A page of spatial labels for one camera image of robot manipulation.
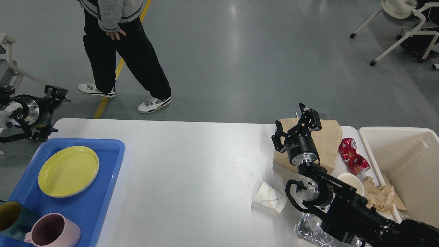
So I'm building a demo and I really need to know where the pink mug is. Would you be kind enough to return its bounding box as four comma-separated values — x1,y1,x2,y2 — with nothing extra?
24,213,81,247

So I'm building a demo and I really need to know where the beige plastic bin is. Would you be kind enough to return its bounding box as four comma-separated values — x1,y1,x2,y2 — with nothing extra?
358,127,439,227

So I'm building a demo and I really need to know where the flattened white paper cup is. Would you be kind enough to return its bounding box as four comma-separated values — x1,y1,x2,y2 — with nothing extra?
252,181,287,214

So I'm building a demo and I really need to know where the white folding table frame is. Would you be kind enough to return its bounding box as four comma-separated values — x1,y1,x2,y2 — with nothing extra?
0,32,46,92

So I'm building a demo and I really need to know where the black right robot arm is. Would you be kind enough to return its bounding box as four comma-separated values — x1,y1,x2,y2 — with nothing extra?
272,103,439,247

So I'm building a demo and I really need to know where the brown paper bag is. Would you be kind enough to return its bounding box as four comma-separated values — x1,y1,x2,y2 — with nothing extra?
273,118,342,174

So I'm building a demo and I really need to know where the teal mug yellow inside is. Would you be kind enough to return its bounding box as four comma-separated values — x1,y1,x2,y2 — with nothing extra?
0,201,40,242

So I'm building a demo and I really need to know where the person in black trousers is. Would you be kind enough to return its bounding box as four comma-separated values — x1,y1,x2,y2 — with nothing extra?
78,0,171,114

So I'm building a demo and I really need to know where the yellow plastic plate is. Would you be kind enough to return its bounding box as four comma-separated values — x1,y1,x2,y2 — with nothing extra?
38,146,100,198

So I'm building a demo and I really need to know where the crushed red can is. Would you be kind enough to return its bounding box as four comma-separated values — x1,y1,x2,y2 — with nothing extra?
338,138,370,176

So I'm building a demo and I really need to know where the crumpled brown paper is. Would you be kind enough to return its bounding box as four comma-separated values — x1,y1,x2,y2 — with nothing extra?
363,176,407,216

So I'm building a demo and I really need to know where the pink plate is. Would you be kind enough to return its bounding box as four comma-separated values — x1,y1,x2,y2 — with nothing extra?
38,161,100,198

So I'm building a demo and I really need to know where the crumpled aluminium foil tray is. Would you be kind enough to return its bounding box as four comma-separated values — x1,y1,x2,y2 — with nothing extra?
294,214,371,247

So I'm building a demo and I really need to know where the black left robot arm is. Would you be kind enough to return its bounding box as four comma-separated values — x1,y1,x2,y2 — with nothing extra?
0,84,69,143

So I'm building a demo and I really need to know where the white office chair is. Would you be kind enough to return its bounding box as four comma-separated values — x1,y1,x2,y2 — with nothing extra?
350,0,439,66

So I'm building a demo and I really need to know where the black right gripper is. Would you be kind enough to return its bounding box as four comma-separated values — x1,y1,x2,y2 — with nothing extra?
271,103,322,166

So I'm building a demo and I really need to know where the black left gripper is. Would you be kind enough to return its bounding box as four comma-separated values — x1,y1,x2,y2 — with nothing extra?
14,85,71,142

